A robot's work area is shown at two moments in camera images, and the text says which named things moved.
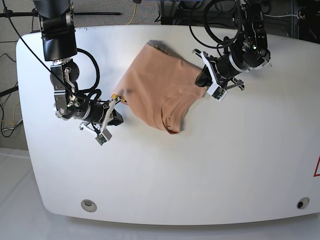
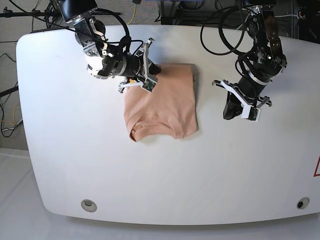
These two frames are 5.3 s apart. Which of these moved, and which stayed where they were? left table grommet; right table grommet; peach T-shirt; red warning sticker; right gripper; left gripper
Moved: right gripper; peach T-shirt; left gripper
Stayed: left table grommet; right table grommet; red warning sticker
